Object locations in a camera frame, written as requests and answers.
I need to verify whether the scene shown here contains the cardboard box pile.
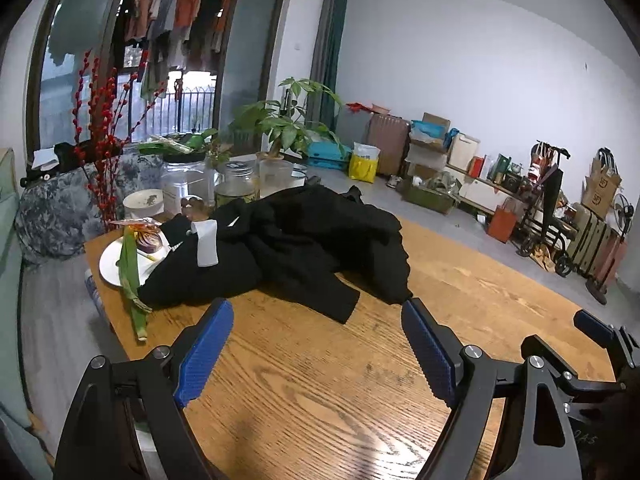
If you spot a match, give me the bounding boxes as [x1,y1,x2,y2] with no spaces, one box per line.
[404,112,452,178]

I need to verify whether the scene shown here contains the green crate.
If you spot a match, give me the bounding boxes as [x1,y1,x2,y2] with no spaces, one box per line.
[401,174,461,216]

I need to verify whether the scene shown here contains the yellow shopping bag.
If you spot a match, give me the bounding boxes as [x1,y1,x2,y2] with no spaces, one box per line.
[348,142,381,184]

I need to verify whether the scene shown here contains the grey suitcase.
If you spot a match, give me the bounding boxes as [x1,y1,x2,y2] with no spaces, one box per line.
[334,107,373,147]

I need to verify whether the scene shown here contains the orange paper bag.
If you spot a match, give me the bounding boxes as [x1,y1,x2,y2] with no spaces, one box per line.
[486,197,522,244]

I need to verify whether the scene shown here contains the frosted glass plant pot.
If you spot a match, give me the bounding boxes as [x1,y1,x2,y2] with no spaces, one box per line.
[257,152,296,198]

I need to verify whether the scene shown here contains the green leek stalk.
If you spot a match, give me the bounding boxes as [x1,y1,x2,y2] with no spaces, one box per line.
[117,227,151,343]

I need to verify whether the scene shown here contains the green gift bag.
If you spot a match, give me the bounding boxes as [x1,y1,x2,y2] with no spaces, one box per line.
[492,154,521,184]

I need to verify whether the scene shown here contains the olive suitcase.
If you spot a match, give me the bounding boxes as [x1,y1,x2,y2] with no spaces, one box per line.
[566,202,613,277]

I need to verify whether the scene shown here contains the row of hanging clothes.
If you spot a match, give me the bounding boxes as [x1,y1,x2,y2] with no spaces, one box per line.
[111,0,235,102]

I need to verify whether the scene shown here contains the glass jar with green contents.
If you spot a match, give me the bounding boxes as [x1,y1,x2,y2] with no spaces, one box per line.
[215,160,260,209]

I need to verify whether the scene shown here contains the black knit cardigan white cuffs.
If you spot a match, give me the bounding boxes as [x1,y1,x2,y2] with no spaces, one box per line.
[190,184,413,326]

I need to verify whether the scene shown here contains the white plate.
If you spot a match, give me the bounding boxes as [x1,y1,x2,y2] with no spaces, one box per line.
[99,232,173,288]

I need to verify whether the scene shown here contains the black trolley cart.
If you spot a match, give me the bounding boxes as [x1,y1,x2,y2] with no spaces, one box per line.
[514,139,583,278]

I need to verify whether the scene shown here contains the green packet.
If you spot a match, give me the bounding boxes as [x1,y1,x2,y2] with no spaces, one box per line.
[137,130,218,157]

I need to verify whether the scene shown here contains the printed cardboard boxes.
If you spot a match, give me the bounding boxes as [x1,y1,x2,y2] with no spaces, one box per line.
[581,147,624,220]

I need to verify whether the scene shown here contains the wrapped red onion half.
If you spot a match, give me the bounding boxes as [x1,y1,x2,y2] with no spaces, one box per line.
[107,217,168,256]

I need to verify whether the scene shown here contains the black standing fan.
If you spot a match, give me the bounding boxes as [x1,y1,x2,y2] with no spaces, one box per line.
[585,192,633,307]

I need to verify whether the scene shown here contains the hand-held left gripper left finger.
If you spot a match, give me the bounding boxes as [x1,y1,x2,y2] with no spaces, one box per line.
[52,298,235,480]

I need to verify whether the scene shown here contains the clear plastic jar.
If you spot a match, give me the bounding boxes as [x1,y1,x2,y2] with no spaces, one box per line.
[160,156,218,217]

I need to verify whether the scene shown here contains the brown dried fruits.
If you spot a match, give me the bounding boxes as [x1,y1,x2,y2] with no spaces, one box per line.
[180,197,208,221]

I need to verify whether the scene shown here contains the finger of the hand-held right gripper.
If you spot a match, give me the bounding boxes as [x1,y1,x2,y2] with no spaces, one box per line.
[573,309,640,386]
[520,334,626,398]

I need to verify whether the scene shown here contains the white flat box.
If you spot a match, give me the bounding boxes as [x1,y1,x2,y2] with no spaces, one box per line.
[446,132,482,172]

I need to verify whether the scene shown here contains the grey teal curtain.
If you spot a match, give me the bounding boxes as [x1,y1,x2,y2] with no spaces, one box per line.
[304,0,351,123]

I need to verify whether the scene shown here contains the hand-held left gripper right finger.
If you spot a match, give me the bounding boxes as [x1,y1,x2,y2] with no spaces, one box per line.
[401,298,584,480]

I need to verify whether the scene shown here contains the red berry branches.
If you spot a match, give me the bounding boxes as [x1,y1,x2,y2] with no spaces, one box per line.
[71,50,168,233]

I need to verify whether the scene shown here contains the pale green sofa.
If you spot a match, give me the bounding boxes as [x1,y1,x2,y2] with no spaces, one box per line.
[0,147,53,480]

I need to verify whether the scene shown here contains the pink suitcase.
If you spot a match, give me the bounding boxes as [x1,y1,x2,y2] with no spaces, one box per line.
[366,113,412,177]

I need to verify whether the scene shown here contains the white bowl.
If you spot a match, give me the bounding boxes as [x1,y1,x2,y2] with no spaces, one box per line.
[123,188,166,222]

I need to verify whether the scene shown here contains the teal suitcase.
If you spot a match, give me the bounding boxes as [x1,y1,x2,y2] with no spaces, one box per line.
[305,140,352,170]

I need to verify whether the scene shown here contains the grey floral cushion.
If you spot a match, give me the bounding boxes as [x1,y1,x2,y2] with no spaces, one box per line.
[14,152,166,267]

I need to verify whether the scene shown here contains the balcony railing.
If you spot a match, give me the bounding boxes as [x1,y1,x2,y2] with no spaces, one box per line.
[115,85,217,135]

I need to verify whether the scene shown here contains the brown suitcase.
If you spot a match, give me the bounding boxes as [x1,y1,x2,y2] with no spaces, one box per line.
[595,237,628,286]

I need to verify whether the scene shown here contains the white low cabinet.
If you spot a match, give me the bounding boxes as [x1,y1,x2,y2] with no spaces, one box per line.
[445,162,533,217]

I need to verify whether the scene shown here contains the black bag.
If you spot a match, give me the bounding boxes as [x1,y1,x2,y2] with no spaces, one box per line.
[24,141,96,182]

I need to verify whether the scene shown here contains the green money tree plant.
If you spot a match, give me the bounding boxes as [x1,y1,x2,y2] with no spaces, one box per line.
[227,77,348,161]

